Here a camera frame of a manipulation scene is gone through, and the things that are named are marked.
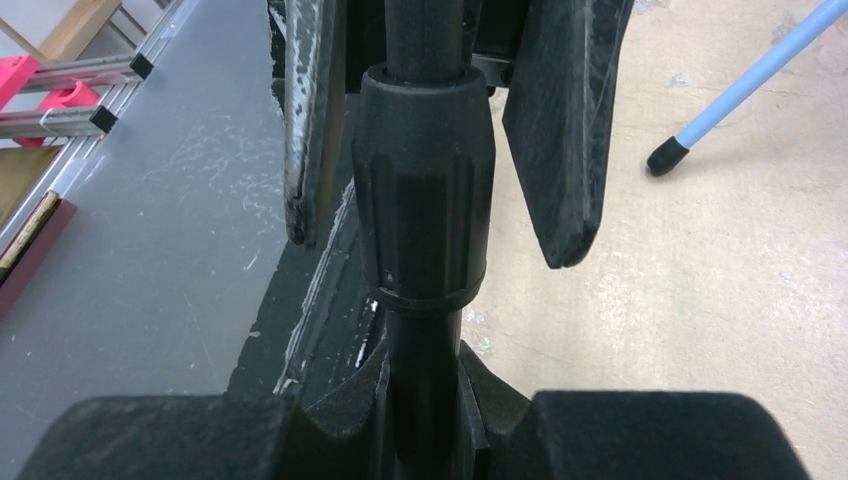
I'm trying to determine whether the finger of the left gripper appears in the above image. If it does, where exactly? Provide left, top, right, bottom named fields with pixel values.
left=502, top=0, right=633, bottom=269
left=268, top=1, right=347, bottom=247

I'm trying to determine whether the aluminium rail with pink clamps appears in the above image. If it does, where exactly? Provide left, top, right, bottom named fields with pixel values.
left=0, top=0, right=193, bottom=150

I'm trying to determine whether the black round-base mic stand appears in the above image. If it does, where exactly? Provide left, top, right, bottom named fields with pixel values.
left=353, top=1, right=495, bottom=479

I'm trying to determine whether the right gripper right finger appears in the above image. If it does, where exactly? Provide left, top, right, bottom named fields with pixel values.
left=460, top=344, right=809, bottom=479

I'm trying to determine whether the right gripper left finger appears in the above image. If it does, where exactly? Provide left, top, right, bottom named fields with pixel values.
left=18, top=344, right=386, bottom=479

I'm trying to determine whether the blue music stand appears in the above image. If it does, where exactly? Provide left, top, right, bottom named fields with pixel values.
left=646, top=0, right=847, bottom=177

